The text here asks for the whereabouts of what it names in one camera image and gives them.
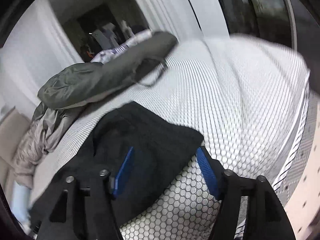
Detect black pants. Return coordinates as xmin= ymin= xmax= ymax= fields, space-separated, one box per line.
xmin=30 ymin=102 xmax=203 ymax=239

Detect white honeycomb mattress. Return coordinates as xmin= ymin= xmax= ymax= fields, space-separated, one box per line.
xmin=29 ymin=35 xmax=310 ymax=239

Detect light grey crumpled blanket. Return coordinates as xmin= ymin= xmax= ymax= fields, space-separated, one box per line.
xmin=13 ymin=103 xmax=84 ymax=189

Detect light blue pillow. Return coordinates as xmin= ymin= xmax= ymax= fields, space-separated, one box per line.
xmin=11 ymin=181 xmax=31 ymax=224

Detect dark olive duvet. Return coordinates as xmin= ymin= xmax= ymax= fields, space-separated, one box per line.
xmin=37 ymin=31 xmax=178 ymax=109

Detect beige padded headboard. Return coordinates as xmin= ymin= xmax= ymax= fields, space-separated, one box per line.
xmin=0 ymin=108 xmax=30 ymax=203

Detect floral patterned bedding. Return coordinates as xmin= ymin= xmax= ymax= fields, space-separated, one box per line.
xmin=90 ymin=29 xmax=152 ymax=64

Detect white wardrobe door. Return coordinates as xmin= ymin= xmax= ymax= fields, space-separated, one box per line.
xmin=136 ymin=0 xmax=229 ymax=41

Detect black strap buckle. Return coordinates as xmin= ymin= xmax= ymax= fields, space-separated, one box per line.
xmin=133 ymin=57 xmax=168 ymax=88

